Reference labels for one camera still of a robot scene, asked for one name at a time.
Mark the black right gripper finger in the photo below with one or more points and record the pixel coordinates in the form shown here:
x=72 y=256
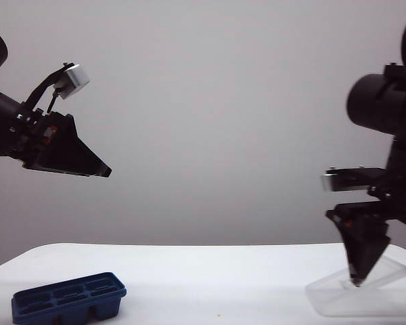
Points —
x=370 y=254
x=350 y=254

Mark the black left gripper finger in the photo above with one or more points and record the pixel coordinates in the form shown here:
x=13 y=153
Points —
x=54 y=170
x=78 y=155

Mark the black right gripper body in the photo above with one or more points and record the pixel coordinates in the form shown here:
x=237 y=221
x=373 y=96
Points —
x=365 y=220

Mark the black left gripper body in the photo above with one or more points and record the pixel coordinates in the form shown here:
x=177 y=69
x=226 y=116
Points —
x=44 y=135

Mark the translucent plastic tray lid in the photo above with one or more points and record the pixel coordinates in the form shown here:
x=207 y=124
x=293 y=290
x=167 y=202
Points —
x=328 y=298

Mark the blue ice cube tray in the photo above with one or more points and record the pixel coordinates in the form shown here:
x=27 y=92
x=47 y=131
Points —
x=71 y=298

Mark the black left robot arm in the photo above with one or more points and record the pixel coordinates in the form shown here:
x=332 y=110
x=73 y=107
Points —
x=0 y=105

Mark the black left camera bracket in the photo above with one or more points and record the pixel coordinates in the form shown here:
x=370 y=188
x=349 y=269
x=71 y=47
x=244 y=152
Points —
x=40 y=88

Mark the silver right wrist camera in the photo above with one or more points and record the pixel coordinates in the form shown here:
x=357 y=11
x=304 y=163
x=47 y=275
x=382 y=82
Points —
x=330 y=183

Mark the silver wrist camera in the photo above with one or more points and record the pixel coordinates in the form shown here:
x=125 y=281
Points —
x=75 y=79
x=330 y=183

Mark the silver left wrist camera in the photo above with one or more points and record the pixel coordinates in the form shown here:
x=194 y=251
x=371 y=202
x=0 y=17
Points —
x=75 y=79

